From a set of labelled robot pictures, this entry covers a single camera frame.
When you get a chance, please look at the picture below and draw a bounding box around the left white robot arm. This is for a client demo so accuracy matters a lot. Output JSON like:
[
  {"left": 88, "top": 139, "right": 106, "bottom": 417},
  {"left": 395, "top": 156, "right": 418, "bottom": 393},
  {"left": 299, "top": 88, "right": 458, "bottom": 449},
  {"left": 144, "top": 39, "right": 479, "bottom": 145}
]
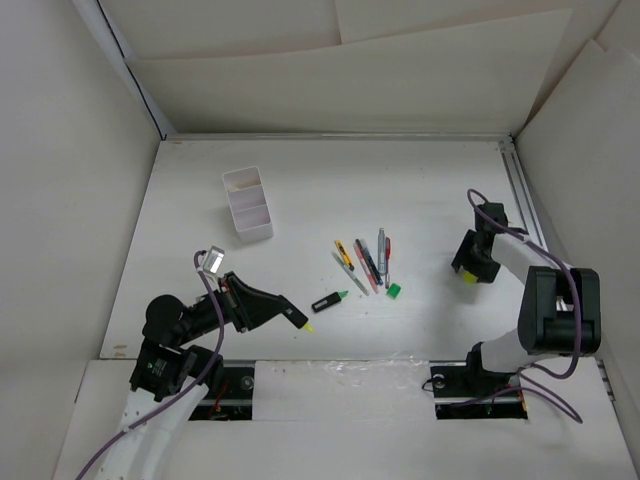
[{"left": 76, "top": 272, "right": 309, "bottom": 479}]

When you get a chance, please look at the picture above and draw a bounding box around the light blue mechanical pencil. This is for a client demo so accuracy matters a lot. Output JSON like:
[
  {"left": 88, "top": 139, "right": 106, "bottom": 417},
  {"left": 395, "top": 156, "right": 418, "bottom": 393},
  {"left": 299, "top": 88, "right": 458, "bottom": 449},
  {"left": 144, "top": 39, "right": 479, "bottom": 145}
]
[{"left": 377, "top": 228, "right": 387, "bottom": 277}]

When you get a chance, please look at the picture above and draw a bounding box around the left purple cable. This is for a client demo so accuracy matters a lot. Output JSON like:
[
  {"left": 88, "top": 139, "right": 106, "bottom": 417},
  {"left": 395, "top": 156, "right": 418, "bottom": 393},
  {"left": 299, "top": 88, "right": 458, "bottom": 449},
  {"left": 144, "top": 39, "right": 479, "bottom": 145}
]
[{"left": 74, "top": 248, "right": 225, "bottom": 480}]

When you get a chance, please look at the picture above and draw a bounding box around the clear pink pen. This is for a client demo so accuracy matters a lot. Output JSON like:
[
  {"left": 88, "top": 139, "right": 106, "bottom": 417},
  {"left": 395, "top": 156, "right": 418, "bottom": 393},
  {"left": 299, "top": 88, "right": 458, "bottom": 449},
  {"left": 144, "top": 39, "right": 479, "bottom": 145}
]
[{"left": 354, "top": 241, "right": 379, "bottom": 294}]

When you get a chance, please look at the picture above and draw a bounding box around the yellow highlighter cap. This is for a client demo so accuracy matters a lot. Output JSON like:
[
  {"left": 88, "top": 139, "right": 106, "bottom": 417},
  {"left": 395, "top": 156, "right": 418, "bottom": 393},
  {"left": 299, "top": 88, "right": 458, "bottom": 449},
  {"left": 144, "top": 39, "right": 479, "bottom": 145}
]
[{"left": 462, "top": 271, "right": 478, "bottom": 284}]

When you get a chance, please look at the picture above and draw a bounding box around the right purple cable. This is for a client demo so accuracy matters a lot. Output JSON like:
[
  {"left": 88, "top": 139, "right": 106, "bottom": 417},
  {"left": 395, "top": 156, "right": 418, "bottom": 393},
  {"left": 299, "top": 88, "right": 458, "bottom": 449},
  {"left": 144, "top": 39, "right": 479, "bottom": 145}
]
[{"left": 467, "top": 188, "right": 586, "bottom": 425}]

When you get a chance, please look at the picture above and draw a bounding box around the clear green pen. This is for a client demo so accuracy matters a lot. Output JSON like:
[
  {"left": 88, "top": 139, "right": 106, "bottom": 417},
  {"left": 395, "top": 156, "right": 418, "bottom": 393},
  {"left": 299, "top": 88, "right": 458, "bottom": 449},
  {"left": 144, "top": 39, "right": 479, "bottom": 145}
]
[{"left": 331, "top": 252, "right": 369, "bottom": 296}]

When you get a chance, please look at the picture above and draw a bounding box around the purple cable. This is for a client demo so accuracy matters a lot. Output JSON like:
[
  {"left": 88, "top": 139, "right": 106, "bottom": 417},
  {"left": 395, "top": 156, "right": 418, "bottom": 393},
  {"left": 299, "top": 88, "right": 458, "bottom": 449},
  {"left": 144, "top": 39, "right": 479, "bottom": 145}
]
[
  {"left": 74, "top": 248, "right": 225, "bottom": 480},
  {"left": 467, "top": 188, "right": 586, "bottom": 425}
]

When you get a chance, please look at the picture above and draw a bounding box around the clear red pen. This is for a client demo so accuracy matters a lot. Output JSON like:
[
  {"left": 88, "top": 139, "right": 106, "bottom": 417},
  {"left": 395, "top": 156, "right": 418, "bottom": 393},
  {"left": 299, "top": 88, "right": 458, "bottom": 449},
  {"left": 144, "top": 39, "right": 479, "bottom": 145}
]
[{"left": 384, "top": 237, "right": 391, "bottom": 289}]

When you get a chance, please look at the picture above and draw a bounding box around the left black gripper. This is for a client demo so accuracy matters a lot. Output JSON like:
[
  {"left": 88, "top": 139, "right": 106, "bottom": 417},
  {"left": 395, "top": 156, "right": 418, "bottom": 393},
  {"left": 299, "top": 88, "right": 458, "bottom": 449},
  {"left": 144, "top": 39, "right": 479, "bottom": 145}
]
[{"left": 176, "top": 270, "right": 290, "bottom": 344}]

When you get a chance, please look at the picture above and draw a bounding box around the black green highlighter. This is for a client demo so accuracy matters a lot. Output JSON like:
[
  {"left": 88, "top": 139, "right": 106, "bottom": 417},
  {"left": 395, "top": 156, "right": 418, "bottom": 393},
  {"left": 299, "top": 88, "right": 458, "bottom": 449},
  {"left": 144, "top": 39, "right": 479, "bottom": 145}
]
[{"left": 311, "top": 290, "right": 348, "bottom": 313}]

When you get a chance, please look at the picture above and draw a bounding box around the aluminium rail right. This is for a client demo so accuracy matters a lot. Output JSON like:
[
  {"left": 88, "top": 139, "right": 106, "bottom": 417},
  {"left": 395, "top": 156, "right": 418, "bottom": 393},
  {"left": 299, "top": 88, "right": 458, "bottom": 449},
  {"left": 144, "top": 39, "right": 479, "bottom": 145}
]
[{"left": 498, "top": 136, "right": 547, "bottom": 248}]

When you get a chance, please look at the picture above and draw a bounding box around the white three-compartment organizer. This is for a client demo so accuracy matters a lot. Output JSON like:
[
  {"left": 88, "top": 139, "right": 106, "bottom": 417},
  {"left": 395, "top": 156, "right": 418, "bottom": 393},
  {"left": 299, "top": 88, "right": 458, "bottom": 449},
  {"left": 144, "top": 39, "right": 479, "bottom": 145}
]
[{"left": 222, "top": 166, "right": 274, "bottom": 244}]

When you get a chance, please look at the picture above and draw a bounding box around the green highlighter cap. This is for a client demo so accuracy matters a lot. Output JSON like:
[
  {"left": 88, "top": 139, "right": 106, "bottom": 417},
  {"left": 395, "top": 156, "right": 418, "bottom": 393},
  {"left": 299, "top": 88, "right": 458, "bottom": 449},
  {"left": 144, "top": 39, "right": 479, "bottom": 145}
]
[{"left": 386, "top": 283, "right": 402, "bottom": 299}]

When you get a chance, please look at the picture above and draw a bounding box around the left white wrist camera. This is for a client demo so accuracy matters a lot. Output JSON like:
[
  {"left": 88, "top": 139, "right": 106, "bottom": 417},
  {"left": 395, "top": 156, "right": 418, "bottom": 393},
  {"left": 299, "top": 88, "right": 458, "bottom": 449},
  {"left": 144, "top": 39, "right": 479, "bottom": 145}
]
[{"left": 199, "top": 246, "right": 225, "bottom": 276}]

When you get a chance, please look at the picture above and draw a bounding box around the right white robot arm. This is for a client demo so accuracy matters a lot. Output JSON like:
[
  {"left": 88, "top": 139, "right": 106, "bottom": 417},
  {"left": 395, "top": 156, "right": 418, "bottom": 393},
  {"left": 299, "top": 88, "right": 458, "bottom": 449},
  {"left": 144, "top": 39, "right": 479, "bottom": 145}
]
[{"left": 451, "top": 201, "right": 601, "bottom": 394}]

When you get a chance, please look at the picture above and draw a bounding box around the black blue pen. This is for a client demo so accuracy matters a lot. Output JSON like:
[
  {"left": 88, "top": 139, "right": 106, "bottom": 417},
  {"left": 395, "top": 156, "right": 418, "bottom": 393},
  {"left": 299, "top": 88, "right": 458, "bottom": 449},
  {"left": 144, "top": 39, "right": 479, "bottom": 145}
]
[{"left": 356, "top": 239, "right": 383, "bottom": 286}]

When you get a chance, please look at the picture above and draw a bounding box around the yellow utility knife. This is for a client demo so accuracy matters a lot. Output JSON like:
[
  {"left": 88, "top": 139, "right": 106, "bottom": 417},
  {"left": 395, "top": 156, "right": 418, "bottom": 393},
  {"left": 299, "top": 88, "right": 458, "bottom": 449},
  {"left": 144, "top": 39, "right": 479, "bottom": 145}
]
[{"left": 334, "top": 240, "right": 355, "bottom": 271}]

